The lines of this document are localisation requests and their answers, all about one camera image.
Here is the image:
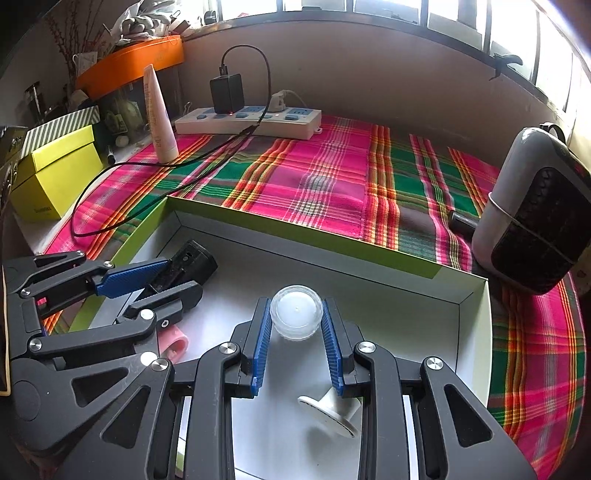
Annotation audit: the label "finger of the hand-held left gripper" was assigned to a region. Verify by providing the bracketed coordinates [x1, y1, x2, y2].
[2, 251, 171, 301]
[25, 281, 205, 408]

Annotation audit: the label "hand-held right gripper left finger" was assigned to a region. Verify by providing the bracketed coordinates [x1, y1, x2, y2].
[58, 296, 274, 480]

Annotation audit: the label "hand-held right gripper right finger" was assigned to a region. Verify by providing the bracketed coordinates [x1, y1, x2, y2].
[322, 298, 539, 480]

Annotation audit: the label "black rectangular device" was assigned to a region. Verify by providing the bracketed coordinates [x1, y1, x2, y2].
[150, 240, 219, 296]

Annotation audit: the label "small clear white jar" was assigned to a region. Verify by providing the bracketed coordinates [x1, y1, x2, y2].
[270, 285, 322, 342]

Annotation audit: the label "white green-edged box tray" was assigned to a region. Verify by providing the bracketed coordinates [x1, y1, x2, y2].
[69, 194, 495, 480]

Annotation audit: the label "pink curved band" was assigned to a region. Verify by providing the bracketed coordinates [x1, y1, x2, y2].
[157, 324, 190, 363]

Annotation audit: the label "white and green spool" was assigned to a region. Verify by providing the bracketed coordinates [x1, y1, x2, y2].
[298, 388, 362, 439]

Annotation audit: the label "yellow-green box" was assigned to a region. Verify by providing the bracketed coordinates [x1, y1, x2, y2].
[9, 124, 106, 221]

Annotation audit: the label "white pink lotion tube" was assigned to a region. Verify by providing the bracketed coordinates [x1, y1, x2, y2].
[143, 64, 180, 164]

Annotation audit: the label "glass tank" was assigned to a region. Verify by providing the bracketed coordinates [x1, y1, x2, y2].
[95, 69, 185, 148]

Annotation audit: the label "green white striped box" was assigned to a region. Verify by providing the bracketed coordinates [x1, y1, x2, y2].
[21, 105, 101, 155]

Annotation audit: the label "pink green plaid cloth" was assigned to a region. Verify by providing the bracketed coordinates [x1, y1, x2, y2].
[37, 113, 587, 480]

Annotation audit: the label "dark metal case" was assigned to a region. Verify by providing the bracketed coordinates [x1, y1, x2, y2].
[0, 124, 28, 204]

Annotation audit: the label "small black cylinder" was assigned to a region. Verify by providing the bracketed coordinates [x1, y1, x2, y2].
[450, 211, 481, 234]

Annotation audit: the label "black charger adapter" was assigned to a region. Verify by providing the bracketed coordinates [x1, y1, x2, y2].
[209, 73, 245, 114]

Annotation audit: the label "white blue power strip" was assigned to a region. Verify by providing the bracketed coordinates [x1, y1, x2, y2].
[174, 105, 323, 140]

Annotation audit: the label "orange box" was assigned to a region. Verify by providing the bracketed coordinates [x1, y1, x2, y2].
[75, 34, 185, 100]

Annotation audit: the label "white plug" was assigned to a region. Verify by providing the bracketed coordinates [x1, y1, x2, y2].
[269, 89, 308, 112]

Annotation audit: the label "grey black portable heater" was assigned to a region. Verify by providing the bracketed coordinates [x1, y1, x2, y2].
[471, 124, 591, 296]

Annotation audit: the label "white crumpled bags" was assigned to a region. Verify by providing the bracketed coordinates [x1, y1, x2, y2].
[104, 0, 195, 47]

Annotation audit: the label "dried branches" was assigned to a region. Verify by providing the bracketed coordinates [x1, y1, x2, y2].
[44, 4, 93, 79]

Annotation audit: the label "black window latch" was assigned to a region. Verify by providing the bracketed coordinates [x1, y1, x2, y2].
[489, 52, 523, 81]

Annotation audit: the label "black charger cable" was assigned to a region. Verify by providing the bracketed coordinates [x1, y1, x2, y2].
[71, 45, 271, 238]

